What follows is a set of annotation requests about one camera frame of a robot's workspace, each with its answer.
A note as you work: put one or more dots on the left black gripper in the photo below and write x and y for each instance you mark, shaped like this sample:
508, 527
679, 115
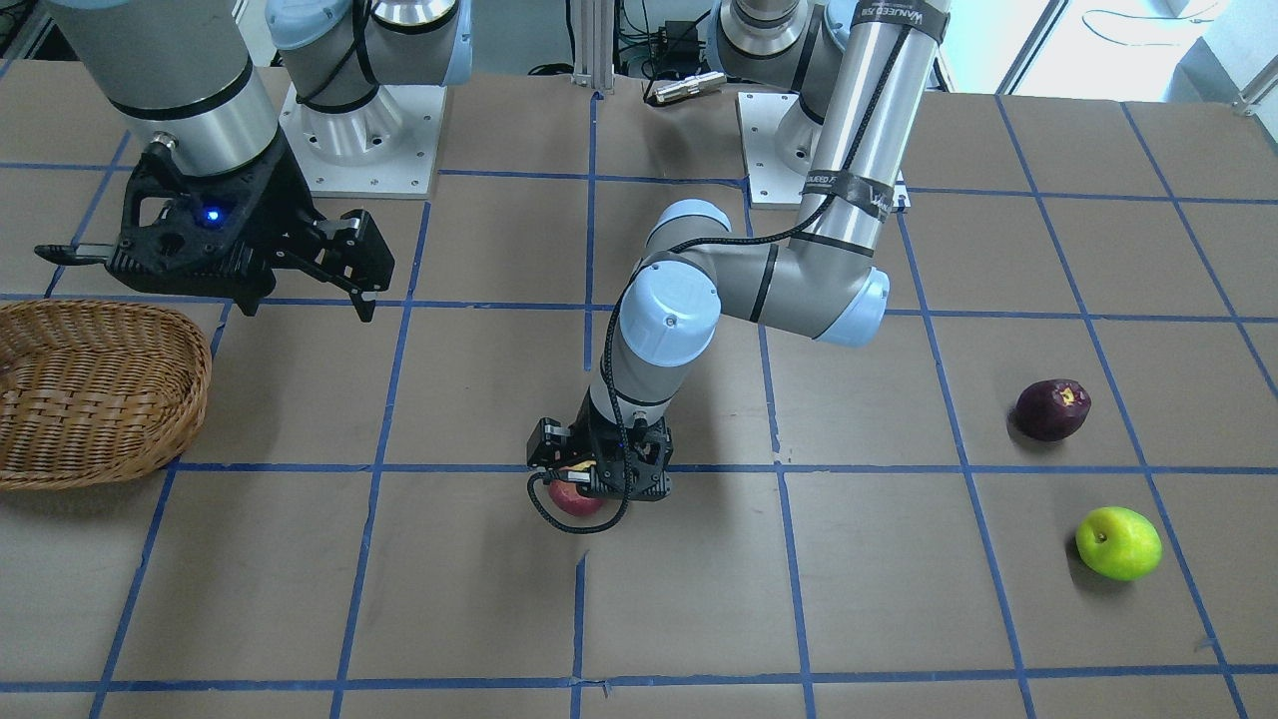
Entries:
550, 443

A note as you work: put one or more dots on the red apple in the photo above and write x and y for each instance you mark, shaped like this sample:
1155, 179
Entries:
568, 497

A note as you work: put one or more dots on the green apple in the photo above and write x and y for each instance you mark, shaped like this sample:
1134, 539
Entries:
1118, 543

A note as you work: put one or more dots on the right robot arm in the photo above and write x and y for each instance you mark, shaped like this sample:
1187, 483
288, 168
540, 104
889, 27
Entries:
181, 71

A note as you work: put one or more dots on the aluminium frame post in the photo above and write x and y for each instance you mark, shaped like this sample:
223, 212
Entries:
593, 25

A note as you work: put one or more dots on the dark purple apple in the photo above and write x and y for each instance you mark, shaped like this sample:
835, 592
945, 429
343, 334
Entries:
1051, 410

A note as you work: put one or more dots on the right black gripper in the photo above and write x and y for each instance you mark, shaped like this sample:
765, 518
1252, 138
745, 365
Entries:
281, 196

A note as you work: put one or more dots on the wicker basket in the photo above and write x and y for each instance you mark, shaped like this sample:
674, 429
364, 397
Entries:
96, 392

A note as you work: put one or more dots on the silver metal connector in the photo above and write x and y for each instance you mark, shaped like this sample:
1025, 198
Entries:
685, 89

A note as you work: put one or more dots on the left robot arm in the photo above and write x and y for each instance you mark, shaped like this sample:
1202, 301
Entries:
850, 76

